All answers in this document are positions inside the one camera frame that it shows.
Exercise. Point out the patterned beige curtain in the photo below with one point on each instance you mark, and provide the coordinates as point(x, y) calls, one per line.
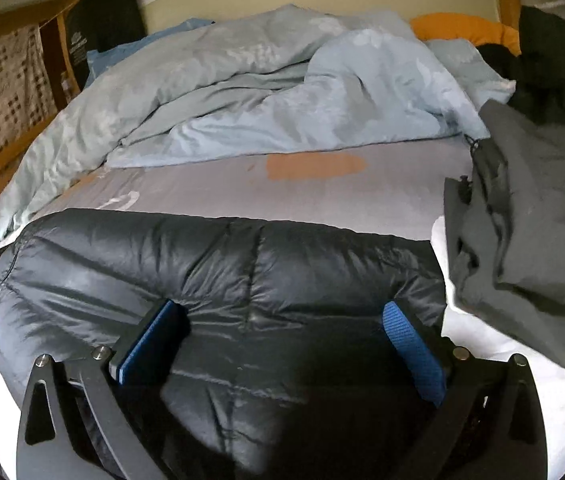
point(2, 100)

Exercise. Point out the grey garment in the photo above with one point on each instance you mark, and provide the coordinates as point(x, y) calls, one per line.
point(537, 210)

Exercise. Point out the light blue duvet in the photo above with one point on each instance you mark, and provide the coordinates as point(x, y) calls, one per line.
point(262, 85)

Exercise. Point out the black jacket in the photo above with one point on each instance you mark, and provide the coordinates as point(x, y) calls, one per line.
point(557, 60)

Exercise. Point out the black down coat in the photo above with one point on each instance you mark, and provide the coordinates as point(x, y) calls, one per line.
point(262, 270)

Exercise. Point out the black hanging garment bag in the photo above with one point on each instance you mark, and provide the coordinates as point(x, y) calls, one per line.
point(107, 10)

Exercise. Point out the orange pillow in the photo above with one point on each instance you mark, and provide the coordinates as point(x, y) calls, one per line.
point(462, 27)

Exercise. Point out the white bed sheet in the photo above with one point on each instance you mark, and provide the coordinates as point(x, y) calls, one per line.
point(387, 195)

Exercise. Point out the blue pillow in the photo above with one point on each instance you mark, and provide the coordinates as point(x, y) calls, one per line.
point(107, 57)

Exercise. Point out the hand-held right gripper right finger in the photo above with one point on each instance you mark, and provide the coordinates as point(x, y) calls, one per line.
point(412, 355)

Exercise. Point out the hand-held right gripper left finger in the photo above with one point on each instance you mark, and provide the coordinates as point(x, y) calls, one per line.
point(152, 340)

